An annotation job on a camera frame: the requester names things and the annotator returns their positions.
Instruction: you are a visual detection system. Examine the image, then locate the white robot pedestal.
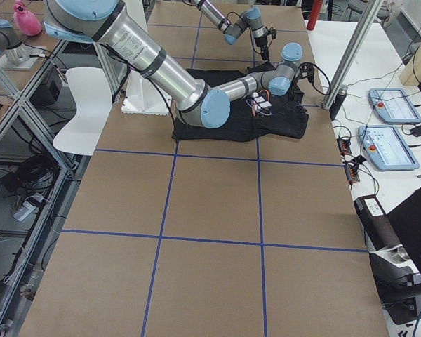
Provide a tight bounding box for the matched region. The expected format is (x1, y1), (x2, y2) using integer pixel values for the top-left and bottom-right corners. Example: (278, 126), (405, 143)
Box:
(121, 0), (169, 117)

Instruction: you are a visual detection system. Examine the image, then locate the third robot base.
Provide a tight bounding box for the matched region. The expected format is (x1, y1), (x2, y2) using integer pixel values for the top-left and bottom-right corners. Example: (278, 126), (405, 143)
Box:
(0, 18), (39, 70)

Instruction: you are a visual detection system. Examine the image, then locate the black water bottle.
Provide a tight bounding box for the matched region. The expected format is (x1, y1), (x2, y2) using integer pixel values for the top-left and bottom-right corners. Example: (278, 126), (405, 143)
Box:
(329, 84), (348, 121)

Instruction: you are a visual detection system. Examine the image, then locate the black box device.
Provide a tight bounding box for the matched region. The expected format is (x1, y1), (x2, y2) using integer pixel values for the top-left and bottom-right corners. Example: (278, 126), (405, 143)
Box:
(29, 67), (62, 105)

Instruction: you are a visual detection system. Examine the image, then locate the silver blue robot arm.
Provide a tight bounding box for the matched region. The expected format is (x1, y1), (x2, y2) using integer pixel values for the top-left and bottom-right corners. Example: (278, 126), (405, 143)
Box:
(185, 0), (276, 61)
(44, 1), (302, 128)

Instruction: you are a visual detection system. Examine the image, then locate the black graphic t-shirt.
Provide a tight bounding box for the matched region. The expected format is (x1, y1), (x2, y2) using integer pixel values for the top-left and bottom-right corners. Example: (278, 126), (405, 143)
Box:
(171, 61), (310, 143)

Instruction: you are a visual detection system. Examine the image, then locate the red bottle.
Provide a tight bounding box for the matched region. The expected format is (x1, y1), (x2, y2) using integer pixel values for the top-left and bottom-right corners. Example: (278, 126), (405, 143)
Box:
(307, 0), (324, 31)

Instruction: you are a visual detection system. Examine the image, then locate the lower blue teach pendant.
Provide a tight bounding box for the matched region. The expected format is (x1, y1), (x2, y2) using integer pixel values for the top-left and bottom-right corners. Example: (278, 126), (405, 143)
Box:
(358, 125), (420, 171)

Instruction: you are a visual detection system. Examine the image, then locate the grey aluminium frame post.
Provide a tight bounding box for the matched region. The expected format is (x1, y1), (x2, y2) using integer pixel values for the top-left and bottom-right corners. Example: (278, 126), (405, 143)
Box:
(322, 0), (383, 110)

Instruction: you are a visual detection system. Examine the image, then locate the upper blue teach pendant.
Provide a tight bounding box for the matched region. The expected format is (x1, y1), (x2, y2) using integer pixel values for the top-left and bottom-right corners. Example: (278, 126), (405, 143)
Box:
(368, 88), (421, 124)

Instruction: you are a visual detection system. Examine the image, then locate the white plastic chair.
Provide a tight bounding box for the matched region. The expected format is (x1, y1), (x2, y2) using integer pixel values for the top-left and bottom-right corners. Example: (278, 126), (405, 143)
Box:
(53, 67), (113, 156)

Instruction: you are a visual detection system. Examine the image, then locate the black monitor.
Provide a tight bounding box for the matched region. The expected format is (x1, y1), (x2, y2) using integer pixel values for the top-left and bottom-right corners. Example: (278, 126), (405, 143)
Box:
(388, 188), (421, 272)

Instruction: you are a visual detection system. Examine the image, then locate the blue teach pendant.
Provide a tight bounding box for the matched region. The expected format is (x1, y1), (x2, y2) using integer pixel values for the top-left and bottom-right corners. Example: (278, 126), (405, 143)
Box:
(368, 88), (421, 124)
(358, 125), (420, 171)

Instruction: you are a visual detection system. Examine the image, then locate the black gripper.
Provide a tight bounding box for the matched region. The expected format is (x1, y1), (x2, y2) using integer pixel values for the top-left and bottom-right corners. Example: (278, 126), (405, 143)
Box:
(254, 27), (276, 60)
(290, 62), (316, 106)

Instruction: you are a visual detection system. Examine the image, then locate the pink plush toy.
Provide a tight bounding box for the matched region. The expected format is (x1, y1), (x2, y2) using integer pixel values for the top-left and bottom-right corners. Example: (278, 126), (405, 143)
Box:
(13, 1), (42, 37)

